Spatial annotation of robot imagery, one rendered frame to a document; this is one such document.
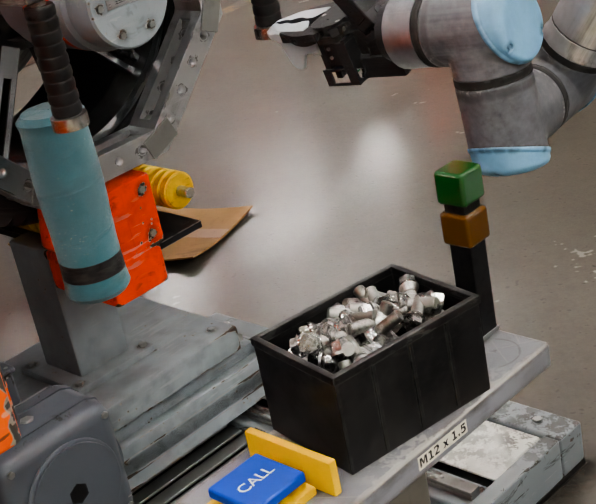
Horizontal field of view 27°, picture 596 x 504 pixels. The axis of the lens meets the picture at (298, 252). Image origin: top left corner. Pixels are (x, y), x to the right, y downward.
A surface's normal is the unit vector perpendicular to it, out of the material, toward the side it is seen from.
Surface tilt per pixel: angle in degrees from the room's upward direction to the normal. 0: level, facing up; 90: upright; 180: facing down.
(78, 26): 109
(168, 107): 90
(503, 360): 0
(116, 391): 0
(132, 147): 90
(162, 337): 0
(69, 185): 90
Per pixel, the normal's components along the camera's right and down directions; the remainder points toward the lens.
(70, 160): 0.44, 0.26
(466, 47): -0.54, 0.49
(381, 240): -0.18, -0.89
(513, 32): 0.71, -0.04
